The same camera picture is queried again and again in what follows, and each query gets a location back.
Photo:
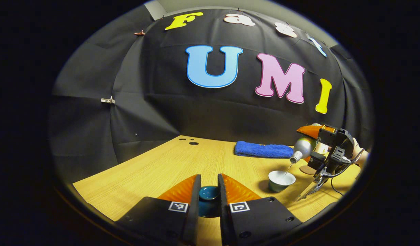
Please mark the blue towel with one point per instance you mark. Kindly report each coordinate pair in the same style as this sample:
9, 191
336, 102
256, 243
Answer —
263, 150

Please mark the metal clip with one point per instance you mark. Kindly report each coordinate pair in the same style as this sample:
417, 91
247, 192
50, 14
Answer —
108, 100

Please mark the black backdrop cloth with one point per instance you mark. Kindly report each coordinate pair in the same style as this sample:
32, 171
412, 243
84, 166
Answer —
196, 116

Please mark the green label water bottle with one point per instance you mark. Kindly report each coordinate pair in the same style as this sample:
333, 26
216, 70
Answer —
303, 147

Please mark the red clip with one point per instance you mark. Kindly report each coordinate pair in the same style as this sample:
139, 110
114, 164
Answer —
139, 33

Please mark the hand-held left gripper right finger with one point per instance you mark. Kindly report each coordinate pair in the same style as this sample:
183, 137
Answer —
223, 205

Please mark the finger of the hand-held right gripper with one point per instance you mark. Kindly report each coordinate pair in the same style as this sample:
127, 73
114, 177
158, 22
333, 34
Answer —
316, 160
312, 131

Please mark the teal teacup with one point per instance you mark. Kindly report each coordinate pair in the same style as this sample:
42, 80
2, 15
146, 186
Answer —
281, 181

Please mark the round cork coaster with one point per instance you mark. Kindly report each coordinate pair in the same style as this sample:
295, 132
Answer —
305, 169

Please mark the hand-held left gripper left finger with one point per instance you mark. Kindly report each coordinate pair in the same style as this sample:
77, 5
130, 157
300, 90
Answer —
195, 205

